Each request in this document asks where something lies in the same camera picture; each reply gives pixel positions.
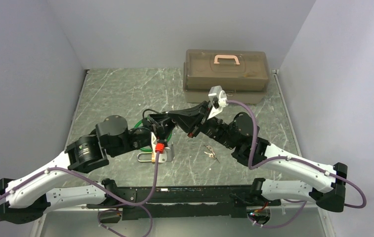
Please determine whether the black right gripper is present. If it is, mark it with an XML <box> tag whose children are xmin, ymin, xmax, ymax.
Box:
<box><xmin>166</xmin><ymin>101</ymin><xmax>236</xmax><ymax>150</ymax></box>

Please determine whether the black cable padlock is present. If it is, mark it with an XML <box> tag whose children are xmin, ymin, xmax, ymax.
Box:
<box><xmin>142</xmin><ymin>109</ymin><xmax>168</xmax><ymax>122</ymax></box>

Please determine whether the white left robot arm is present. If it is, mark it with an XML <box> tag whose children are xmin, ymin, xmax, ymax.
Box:
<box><xmin>0</xmin><ymin>114</ymin><xmax>175</xmax><ymax>224</ymax></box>

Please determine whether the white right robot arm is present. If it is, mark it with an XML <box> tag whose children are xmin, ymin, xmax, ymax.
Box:
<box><xmin>166</xmin><ymin>100</ymin><xmax>348</xmax><ymax>213</ymax></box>

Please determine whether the silver key bunch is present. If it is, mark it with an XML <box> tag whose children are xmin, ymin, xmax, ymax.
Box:
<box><xmin>205</xmin><ymin>145</ymin><xmax>220</xmax><ymax>162</ymax></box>

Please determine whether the brass padlock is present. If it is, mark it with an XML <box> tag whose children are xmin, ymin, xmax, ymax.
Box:
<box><xmin>136</xmin><ymin>152</ymin><xmax>156</xmax><ymax>163</ymax></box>

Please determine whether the brown plastic toolbox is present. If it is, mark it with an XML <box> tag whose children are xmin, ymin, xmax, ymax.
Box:
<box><xmin>183</xmin><ymin>49</ymin><xmax>272</xmax><ymax>104</ymax></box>

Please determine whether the green cable lock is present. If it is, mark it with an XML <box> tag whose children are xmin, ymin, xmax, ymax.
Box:
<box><xmin>133</xmin><ymin>120</ymin><xmax>173</xmax><ymax>152</ymax></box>

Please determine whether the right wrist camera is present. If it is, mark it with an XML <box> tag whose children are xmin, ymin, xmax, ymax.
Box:
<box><xmin>207</xmin><ymin>85</ymin><xmax>227</xmax><ymax>120</ymax></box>

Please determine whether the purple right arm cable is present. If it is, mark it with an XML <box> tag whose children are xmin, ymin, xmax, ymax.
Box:
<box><xmin>226</xmin><ymin>99</ymin><xmax>368</xmax><ymax>229</ymax></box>

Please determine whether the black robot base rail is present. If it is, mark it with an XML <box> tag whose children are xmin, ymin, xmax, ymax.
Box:
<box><xmin>87</xmin><ymin>185</ymin><xmax>281</xmax><ymax>220</ymax></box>

